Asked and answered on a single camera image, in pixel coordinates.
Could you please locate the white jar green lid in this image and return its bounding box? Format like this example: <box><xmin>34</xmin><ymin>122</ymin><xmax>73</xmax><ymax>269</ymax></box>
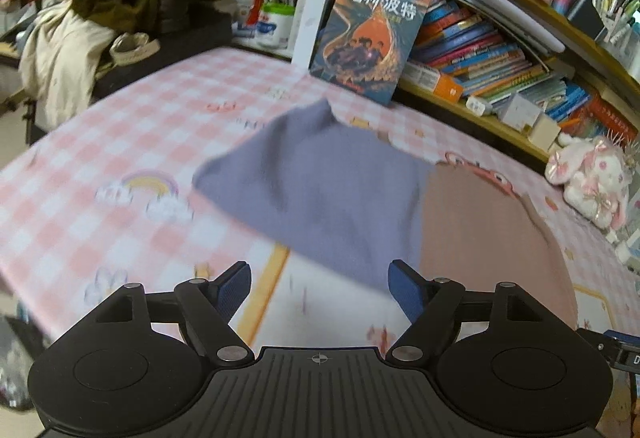
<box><xmin>255</xmin><ymin>3</ymin><xmax>295</xmax><ymax>49</ymax></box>

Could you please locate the row of colourful books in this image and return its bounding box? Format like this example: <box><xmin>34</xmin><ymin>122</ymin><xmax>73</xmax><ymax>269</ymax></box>
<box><xmin>409</xmin><ymin>0</ymin><xmax>639</xmax><ymax>140</ymax></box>

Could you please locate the orange white toothpaste box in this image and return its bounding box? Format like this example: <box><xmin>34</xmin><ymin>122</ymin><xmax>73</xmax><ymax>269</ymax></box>
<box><xmin>399</xmin><ymin>60</ymin><xmax>466</xmax><ymax>105</ymax></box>

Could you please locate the wooden shelf board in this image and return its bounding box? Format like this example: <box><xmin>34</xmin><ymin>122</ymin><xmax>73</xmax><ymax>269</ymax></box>
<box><xmin>394</xmin><ymin>79</ymin><xmax>548</xmax><ymax>172</ymax></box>

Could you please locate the cream white garment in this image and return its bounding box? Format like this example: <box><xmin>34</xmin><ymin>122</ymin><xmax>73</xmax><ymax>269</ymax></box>
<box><xmin>18</xmin><ymin>1</ymin><xmax>116</xmax><ymax>129</ymax></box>

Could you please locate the pink white bunny plush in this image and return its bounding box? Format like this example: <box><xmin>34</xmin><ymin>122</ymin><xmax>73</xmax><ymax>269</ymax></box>
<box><xmin>544</xmin><ymin>132</ymin><xmax>631</xmax><ymax>232</ymax></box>

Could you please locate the white charger cube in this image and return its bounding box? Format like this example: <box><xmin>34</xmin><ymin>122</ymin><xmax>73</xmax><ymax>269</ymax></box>
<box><xmin>465</xmin><ymin>96</ymin><xmax>494</xmax><ymax>117</ymax></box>

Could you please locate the Harry Potter book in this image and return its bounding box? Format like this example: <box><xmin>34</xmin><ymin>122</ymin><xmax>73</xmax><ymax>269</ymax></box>
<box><xmin>310</xmin><ymin>0</ymin><xmax>433</xmax><ymax>105</ymax></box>

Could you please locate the white wrist watch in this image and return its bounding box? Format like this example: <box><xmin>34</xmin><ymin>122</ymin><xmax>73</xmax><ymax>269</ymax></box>
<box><xmin>110</xmin><ymin>34</ymin><xmax>160</xmax><ymax>66</ymax></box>

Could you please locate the cream pen holder box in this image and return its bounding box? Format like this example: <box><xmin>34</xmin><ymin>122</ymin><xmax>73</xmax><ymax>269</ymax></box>
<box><xmin>527</xmin><ymin>114</ymin><xmax>561</xmax><ymax>152</ymax></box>

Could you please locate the white note card box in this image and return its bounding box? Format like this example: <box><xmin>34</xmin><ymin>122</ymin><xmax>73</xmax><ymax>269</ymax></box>
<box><xmin>498</xmin><ymin>94</ymin><xmax>542</xmax><ymax>132</ymax></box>

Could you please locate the purple and brown sweater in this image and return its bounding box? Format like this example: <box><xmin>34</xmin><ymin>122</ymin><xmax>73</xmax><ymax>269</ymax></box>
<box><xmin>193</xmin><ymin>100</ymin><xmax>578</xmax><ymax>325</ymax></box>

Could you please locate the pink checkered desk mat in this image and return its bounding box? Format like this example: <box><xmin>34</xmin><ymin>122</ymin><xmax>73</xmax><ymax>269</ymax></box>
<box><xmin>1</xmin><ymin>49</ymin><xmax>639</xmax><ymax>349</ymax></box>

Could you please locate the white tablet on books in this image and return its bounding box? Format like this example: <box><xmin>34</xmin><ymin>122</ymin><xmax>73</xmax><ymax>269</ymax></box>
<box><xmin>478</xmin><ymin>0</ymin><xmax>565</xmax><ymax>53</ymax></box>

